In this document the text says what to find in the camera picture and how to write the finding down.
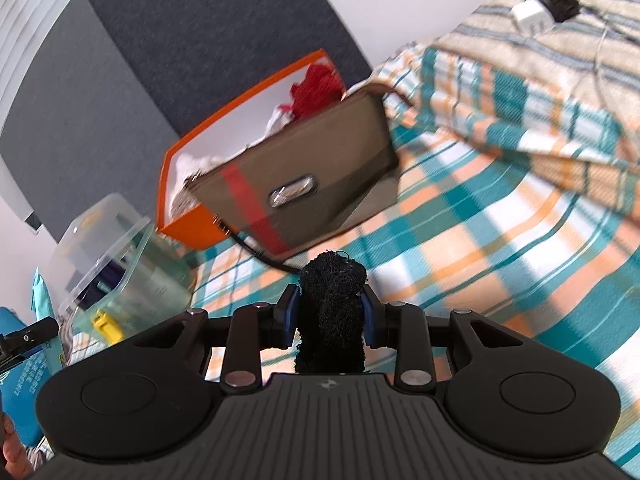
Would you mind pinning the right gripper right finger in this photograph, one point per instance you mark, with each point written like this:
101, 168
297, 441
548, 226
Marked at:
374, 318

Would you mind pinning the dark red knitted item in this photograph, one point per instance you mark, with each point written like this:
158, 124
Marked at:
321, 87

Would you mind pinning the teal plaid blanket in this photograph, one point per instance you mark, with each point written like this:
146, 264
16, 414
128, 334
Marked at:
515, 203

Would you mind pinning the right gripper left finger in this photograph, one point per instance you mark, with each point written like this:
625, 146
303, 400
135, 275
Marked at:
284, 317

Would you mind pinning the teal nonwoven bag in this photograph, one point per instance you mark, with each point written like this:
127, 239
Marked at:
41, 304

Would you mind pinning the orange cardboard box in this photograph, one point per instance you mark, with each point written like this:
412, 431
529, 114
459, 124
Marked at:
224, 134

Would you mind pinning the white charger adapter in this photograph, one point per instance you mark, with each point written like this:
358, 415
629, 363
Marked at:
532, 18

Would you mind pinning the striped beige pillow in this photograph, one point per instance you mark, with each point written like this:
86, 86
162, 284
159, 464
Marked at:
578, 82

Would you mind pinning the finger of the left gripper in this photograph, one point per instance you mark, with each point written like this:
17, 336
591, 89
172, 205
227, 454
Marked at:
17, 347

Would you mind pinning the person's left hand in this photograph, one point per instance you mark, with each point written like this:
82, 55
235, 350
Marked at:
16, 462

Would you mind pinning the olive red-striped pouch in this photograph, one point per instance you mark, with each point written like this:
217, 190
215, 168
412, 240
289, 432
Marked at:
308, 182

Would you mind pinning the black soft sponge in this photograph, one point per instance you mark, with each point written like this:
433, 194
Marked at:
330, 317

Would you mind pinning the blue zippered pouch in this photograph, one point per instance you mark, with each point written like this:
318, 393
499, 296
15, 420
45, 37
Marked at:
20, 386

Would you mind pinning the clear green storage box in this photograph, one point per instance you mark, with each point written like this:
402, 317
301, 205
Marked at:
113, 276

